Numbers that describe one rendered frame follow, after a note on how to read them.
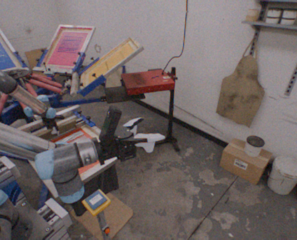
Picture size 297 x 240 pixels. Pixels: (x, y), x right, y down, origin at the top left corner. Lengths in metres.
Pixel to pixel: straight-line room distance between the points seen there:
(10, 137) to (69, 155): 0.18
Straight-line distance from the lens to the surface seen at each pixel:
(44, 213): 1.12
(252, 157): 2.79
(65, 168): 0.59
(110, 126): 0.57
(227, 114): 2.89
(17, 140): 0.69
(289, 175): 2.66
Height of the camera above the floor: 2.06
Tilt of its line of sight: 35 degrees down
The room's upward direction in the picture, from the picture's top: straight up
